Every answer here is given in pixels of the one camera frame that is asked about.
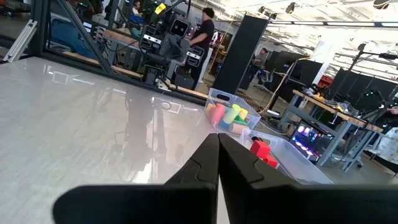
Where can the blue wooden cylinder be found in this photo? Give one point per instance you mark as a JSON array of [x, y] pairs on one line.
[[224, 124]]

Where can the computer with coloured lights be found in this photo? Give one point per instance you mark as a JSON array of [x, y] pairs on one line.
[[306, 140]]

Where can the yellow tag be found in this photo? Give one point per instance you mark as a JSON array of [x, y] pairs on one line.
[[160, 8]]

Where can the grey office chair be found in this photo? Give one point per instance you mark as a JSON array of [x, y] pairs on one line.
[[267, 81]]

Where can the wooden workbench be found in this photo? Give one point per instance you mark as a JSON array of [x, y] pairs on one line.
[[329, 109], [121, 37]]

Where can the patterned white cloth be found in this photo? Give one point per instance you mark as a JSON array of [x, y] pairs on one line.
[[388, 144]]

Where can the tall red wooden block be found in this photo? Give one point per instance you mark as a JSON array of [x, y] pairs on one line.
[[216, 113]]

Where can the black distant robot arm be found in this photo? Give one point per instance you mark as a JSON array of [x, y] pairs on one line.
[[377, 98]]

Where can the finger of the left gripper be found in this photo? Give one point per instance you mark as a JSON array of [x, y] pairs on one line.
[[195, 56], [150, 37]]

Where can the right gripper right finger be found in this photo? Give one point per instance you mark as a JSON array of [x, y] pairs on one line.
[[295, 205]]

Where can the red wooden cube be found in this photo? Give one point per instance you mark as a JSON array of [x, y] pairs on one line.
[[271, 161], [260, 149]]

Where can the black frame rig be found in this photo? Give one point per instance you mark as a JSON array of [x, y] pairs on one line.
[[351, 68]]

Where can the black square pillar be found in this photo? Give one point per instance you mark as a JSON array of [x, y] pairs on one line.
[[239, 53]]

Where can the black partition panel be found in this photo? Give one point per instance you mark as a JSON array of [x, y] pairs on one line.
[[357, 84]]

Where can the red storage bins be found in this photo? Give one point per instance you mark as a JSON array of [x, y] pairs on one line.
[[325, 81]]

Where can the silver aluminium bracket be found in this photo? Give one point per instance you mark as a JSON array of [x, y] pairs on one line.
[[20, 42]]

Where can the clear plastic bin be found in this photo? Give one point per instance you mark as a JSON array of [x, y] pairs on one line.
[[214, 95], [295, 161]]

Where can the pale green wooden block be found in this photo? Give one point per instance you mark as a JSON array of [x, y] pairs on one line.
[[231, 113]]

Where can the long silver ceiling pipe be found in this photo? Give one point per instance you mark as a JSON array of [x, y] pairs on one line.
[[335, 23]]

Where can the person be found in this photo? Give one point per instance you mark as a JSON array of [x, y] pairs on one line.
[[203, 37], [260, 59], [387, 118], [136, 7]]

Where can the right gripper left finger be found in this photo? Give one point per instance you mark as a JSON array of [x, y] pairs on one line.
[[140, 205]]

